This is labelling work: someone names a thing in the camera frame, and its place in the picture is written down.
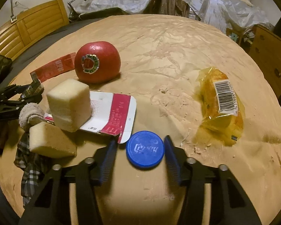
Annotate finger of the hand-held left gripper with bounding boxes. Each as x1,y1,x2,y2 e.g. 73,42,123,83
0,96,42,122
0,84,28,102

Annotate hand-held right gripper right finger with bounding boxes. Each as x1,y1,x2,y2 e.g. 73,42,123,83
163,135,263,225

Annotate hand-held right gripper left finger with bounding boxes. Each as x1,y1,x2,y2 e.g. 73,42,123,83
18,139,119,225

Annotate dark snack packet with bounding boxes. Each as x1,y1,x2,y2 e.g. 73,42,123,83
20,80,43,99

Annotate grey sock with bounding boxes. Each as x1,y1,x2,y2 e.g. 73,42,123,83
18,103,46,132

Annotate blue bottle cap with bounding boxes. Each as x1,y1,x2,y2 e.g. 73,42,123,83
126,130,165,168

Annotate cream foam wedge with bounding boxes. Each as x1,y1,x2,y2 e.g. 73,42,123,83
29,121,78,158

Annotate cream foam block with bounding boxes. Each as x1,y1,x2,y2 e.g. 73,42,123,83
46,79,90,132

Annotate dark plaid cloth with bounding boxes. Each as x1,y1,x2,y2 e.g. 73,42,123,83
13,131,54,207

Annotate dark grey bed sheet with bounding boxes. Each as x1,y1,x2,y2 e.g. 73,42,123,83
5,17,113,75

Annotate flattened red carton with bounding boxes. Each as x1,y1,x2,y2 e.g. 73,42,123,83
30,53,76,83

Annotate flattened white red box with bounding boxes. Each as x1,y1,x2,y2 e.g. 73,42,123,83
44,91,137,144

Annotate wooden headboard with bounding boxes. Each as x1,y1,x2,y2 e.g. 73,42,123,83
0,0,70,60

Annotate yellow plastic wrapper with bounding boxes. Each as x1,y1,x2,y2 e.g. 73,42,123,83
195,67,246,147

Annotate red apple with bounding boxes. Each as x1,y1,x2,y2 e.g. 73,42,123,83
74,41,121,84

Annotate small wooden chair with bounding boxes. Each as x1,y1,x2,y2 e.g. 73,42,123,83
226,27,247,46

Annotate wooden chest of drawers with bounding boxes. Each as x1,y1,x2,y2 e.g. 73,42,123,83
248,24,281,99

